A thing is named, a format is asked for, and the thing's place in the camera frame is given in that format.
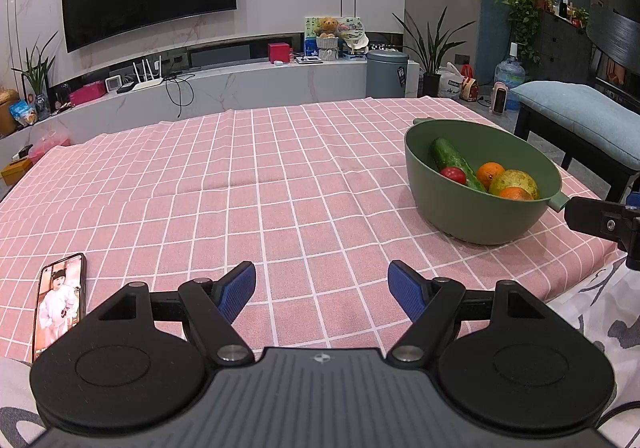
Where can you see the white space heater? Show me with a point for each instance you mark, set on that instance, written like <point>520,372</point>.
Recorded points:
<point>499,99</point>

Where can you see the small white desk clock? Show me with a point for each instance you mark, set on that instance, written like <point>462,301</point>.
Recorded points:
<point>115,84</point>

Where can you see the leafy pothos plant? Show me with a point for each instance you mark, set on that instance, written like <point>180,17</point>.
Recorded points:
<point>525,3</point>

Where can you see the yellow-green pear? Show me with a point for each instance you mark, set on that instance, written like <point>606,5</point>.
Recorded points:
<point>517,179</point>

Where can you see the pink checkered tablecloth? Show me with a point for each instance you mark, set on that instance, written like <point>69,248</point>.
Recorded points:
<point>250,188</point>

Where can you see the blue cushioned black stool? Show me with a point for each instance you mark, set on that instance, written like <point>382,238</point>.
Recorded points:
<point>575,108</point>

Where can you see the grey patterned white cloth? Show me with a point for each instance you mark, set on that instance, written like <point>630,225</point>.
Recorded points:
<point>600,308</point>

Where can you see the blue snack bag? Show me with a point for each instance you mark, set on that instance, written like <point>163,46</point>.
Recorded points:
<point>24,112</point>

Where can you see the pink box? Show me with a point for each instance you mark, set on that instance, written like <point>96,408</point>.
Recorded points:
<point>87,93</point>

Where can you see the white router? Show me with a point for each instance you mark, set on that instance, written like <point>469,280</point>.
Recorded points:
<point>147,80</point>

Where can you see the white shopping bag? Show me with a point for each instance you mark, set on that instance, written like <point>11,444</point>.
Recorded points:
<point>452,85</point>

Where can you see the green plastic bowl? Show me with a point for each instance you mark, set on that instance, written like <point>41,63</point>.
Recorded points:
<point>475,218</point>

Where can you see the potted orchid grass plant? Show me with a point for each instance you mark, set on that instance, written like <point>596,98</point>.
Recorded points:
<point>39,78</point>

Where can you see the grey marble media console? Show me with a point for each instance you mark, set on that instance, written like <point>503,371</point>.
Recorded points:
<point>275,88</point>

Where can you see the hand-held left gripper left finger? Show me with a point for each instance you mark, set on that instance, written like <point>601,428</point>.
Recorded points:
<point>237,290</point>

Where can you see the dark drawer cabinet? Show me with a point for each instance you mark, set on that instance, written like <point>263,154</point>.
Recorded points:
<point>565,48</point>

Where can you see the red cherry tomato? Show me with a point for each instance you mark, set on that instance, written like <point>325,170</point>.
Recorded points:
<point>452,175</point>

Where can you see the white woven basket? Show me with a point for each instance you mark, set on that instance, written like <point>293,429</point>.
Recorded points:
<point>328,50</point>

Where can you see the potted snake plant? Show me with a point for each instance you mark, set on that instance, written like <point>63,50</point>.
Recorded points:
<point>430,84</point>

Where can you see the red box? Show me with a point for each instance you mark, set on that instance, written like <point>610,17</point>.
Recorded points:
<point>278,53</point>

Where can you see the green cucumber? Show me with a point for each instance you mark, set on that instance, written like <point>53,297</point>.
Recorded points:
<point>450,155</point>

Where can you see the red bag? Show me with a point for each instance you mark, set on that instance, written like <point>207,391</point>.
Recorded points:
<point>470,88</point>

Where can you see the orange box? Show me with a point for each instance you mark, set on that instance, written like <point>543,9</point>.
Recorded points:
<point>15,173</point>

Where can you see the blue water jug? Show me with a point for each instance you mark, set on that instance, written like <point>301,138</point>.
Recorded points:
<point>509,73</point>

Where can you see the large orange with dark spot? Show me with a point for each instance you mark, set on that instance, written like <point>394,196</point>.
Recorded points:
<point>515,194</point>

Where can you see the round painted fan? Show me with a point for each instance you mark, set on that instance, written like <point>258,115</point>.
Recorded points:
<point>352,28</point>

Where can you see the small orange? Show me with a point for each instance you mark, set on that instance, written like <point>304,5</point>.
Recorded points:
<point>489,173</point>

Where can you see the grey trash can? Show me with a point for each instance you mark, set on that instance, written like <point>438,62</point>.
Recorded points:
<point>387,78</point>

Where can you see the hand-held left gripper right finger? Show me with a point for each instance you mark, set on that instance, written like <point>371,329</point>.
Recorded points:
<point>406,290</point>

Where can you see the smartphone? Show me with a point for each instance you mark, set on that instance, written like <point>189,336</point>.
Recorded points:
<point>60,298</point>

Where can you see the brown teddy bear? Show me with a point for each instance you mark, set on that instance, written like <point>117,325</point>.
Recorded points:
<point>327,27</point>

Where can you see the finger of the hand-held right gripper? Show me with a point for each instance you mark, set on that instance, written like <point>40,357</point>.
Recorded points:
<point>595,220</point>

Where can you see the pink plastic container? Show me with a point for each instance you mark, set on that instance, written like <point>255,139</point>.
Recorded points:
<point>49,147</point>

